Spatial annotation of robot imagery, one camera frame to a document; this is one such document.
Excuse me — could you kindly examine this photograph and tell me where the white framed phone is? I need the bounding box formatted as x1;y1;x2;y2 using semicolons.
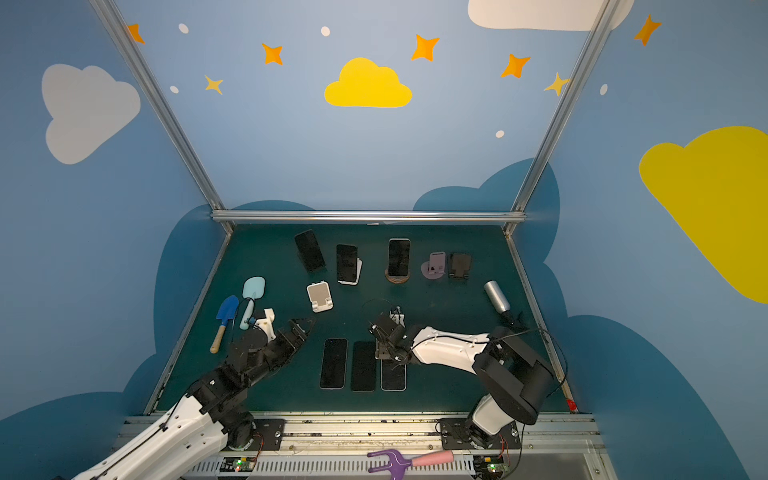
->
381;360;407;392

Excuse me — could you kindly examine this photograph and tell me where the black phone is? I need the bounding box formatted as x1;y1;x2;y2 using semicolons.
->
293;229;327;273
336;244;359;285
350;341;377;392

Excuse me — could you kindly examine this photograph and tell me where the purple phone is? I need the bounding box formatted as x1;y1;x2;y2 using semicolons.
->
319;338;348;390

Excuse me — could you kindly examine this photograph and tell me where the white phone stand front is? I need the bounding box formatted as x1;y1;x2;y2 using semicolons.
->
306;281;334;313

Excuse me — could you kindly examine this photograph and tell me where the white phone stand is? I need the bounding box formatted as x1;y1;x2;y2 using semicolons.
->
306;281;334;313
352;257;363;285

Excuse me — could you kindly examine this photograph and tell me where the purple round phone stand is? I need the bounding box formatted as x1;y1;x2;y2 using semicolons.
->
421;252;446;280

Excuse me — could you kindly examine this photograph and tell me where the small black phone stand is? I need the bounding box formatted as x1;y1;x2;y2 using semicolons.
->
449;252;473;280

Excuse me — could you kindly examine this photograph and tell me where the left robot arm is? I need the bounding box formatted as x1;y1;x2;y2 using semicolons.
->
76;318;314;479

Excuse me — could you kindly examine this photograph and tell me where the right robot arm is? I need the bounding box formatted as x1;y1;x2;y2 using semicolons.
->
369;315;559;449

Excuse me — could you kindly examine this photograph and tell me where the round wooden phone stand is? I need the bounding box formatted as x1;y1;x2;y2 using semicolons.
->
385;270;410;284

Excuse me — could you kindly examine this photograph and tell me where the black folding phone stand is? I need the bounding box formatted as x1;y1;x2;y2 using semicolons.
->
295;236;328;274

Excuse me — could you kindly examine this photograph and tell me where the white phone stand rear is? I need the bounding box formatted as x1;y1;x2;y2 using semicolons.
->
352;257;363;285

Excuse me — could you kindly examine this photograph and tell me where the phone on wooden stand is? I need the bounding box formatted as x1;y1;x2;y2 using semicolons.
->
387;238;411;278

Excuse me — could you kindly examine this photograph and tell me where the light blue toy shovel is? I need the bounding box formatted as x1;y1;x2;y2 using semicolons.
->
239;276;266;330

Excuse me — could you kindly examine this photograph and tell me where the silver screwdriver tool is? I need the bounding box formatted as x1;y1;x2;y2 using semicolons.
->
484;280;525;332

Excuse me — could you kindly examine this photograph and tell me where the purple pink toy fork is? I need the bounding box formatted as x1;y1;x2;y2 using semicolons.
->
367;449;454;480

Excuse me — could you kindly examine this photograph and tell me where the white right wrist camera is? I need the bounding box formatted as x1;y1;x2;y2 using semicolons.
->
389;306;405;326

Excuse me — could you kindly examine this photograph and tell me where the aluminium frame rail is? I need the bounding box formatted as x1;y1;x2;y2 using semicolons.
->
211;210;526;224

